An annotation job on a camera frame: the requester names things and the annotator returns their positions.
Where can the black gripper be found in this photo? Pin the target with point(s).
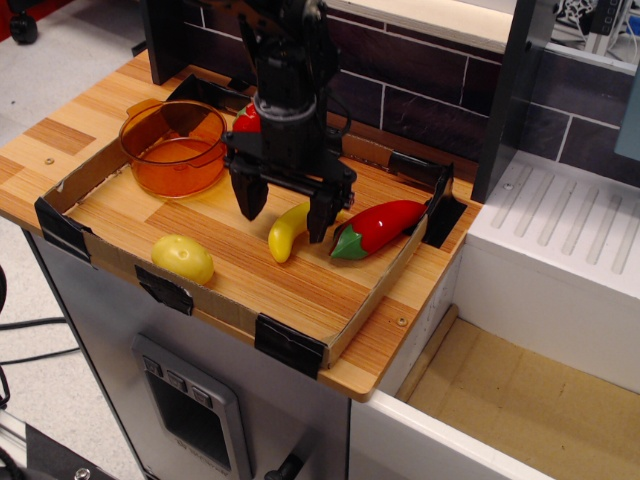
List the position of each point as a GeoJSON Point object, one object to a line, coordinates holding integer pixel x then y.
{"type": "Point", "coordinates": [292, 151]}

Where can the yellow toy banana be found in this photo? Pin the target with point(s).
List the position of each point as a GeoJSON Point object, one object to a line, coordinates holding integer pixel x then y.
{"type": "Point", "coordinates": [286, 229]}

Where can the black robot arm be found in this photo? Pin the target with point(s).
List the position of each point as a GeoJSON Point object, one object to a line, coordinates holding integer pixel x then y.
{"type": "Point", "coordinates": [294, 59]}

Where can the orange transparent plastic pot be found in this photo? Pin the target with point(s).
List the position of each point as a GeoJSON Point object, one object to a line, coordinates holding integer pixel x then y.
{"type": "Point", "coordinates": [174, 147]}

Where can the cardboard fence with black tape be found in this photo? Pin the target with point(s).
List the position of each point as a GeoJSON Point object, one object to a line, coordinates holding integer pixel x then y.
{"type": "Point", "coordinates": [315, 313]}

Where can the red toy chili pepper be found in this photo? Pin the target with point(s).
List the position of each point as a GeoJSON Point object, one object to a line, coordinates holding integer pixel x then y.
{"type": "Point", "coordinates": [370, 230]}

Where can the red toy strawberry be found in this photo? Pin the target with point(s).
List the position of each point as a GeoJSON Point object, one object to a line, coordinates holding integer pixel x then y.
{"type": "Point", "coordinates": [247, 120]}

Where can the yellow toy potato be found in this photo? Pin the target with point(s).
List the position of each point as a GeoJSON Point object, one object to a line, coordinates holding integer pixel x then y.
{"type": "Point", "coordinates": [183, 256]}

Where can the grey toy oven front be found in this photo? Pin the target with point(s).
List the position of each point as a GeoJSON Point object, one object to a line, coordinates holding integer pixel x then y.
{"type": "Point", "coordinates": [198, 411]}

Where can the white toy sink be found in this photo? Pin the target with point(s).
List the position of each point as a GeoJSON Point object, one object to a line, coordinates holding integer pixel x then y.
{"type": "Point", "coordinates": [525, 364]}

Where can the black caster wheel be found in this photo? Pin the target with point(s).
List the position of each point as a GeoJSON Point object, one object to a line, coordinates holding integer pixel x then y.
{"type": "Point", "coordinates": [23, 28]}

